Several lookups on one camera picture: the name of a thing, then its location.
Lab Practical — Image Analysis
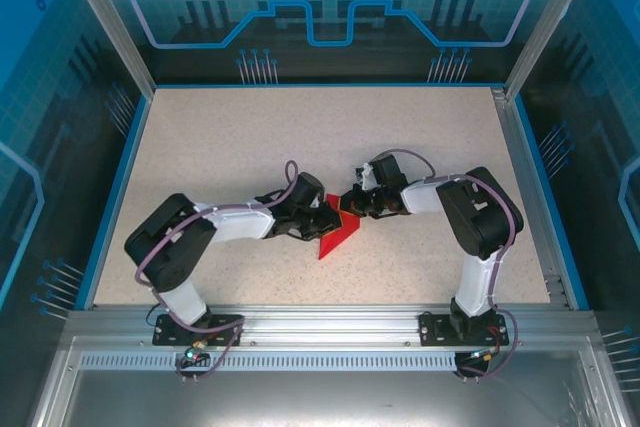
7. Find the blue table edge strip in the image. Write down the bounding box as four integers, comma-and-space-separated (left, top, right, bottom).
149, 81, 509, 92
509, 94, 592, 311
82, 91, 155, 311

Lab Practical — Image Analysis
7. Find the grey metal tray panel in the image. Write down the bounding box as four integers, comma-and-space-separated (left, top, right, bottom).
29, 336, 631, 427

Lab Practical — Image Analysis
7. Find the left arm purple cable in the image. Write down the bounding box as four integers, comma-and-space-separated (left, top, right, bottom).
134, 160, 301, 384

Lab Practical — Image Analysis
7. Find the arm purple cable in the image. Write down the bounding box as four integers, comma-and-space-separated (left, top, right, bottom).
134, 160, 301, 384
379, 148, 522, 382

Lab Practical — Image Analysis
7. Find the aluminium cross rail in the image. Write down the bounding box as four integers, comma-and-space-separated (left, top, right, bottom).
64, 304, 599, 346

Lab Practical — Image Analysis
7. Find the slotted aluminium cable duct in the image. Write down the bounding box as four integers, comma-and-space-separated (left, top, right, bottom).
79, 352, 461, 369

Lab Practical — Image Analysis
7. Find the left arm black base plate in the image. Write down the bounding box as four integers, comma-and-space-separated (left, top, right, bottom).
152, 313, 242, 348

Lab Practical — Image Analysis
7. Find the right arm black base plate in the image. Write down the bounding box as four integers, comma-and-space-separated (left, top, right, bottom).
418, 310, 511, 348

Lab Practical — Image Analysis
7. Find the aluminium side rail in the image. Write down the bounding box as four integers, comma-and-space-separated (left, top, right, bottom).
492, 86, 574, 311

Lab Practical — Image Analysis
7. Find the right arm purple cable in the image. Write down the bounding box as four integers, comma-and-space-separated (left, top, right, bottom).
379, 148, 522, 382

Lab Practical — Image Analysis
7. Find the aluminium frame post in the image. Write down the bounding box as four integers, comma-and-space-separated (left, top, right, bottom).
504, 0, 604, 98
54, 0, 156, 96

